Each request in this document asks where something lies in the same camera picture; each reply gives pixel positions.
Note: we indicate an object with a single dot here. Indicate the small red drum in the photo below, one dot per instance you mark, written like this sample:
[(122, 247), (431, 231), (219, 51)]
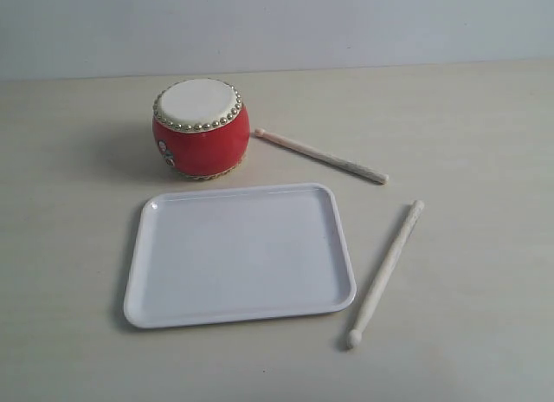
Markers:
[(201, 127)]

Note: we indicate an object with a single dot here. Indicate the white rectangular plastic tray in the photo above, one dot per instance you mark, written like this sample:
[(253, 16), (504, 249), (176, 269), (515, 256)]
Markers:
[(242, 254)]

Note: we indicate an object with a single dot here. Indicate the wooden drumstick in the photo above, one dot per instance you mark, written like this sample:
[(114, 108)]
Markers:
[(381, 279), (326, 158)]

